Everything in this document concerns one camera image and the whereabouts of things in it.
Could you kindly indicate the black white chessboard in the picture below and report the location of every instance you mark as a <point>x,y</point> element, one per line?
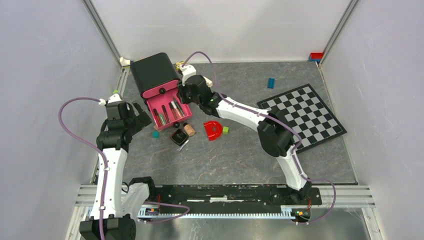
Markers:
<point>307,114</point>

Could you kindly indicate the white lego brick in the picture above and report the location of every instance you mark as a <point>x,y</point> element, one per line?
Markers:
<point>209,82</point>

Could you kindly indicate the small red lipstick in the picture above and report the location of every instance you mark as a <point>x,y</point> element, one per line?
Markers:
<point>165,113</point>

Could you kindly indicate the wooden cube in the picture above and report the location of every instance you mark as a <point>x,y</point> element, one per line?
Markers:
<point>156,128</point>

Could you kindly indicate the red D-shaped toy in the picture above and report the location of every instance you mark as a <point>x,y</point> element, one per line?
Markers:
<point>213,129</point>

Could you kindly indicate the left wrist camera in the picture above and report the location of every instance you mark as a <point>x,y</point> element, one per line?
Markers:
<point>112,99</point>

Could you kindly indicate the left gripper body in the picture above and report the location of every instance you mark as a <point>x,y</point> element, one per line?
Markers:
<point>142,120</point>

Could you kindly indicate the yellow toy block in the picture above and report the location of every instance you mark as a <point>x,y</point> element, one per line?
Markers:
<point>179,65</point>

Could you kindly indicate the pink white lip gloss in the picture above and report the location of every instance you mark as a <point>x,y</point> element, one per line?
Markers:
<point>177,112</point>

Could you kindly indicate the small green cube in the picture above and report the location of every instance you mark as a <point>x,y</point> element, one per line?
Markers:
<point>225,130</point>

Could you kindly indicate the green lip balm tube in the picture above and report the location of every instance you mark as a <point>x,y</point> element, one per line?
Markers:
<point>162,119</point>

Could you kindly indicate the teal cube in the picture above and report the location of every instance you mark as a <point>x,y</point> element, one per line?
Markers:
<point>155,134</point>

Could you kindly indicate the dark eyeliner pencil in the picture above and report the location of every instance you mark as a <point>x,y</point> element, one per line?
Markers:
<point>178,106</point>

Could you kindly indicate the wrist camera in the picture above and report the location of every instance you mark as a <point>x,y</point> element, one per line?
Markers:
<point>112,99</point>
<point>187,71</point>

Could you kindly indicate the white toy block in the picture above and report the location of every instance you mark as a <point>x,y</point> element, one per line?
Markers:
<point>124,62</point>

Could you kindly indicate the black compact case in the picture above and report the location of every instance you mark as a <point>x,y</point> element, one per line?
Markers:
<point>179,137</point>

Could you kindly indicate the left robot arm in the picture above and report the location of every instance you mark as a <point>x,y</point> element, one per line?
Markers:
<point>112,216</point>

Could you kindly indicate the foundation bottle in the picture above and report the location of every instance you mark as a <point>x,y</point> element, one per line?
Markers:
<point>188,129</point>

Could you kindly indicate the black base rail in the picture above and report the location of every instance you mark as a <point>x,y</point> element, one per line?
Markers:
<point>232,199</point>

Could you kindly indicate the red blue corner blocks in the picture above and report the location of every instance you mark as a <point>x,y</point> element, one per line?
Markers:
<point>315,57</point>

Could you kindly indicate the silver tweezers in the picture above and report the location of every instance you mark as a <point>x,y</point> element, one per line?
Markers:
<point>181,147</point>

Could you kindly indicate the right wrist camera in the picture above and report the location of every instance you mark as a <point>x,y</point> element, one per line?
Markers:
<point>187,71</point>

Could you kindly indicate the blue lego brick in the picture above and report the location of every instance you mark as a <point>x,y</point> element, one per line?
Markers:
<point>271,83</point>

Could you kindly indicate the brown lip gloss tube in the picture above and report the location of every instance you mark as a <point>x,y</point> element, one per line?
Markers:
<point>173,110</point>

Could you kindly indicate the red lipstick tube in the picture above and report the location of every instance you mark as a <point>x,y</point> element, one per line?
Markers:
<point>157,117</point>

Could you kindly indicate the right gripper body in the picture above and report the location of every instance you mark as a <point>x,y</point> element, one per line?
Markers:
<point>185,96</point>

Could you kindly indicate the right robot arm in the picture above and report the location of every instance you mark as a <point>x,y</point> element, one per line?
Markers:
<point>276,138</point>

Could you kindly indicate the black pink drawer organizer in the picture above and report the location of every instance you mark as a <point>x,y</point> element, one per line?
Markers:
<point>156,80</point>

